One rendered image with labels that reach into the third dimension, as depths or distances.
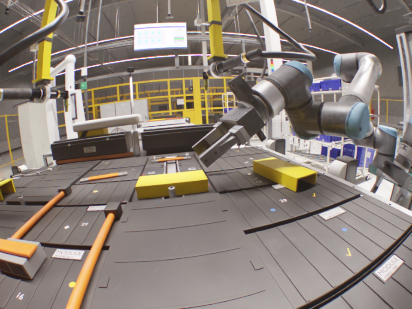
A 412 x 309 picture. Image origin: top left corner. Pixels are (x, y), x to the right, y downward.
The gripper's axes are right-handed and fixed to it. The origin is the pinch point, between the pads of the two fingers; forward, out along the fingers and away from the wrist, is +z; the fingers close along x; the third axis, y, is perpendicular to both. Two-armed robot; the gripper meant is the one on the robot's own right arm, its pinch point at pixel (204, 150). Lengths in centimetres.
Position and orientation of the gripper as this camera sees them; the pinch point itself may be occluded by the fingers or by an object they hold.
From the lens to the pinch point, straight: 43.7
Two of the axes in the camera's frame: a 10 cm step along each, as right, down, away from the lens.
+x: -1.9, -2.1, 9.6
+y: 6.1, 7.4, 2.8
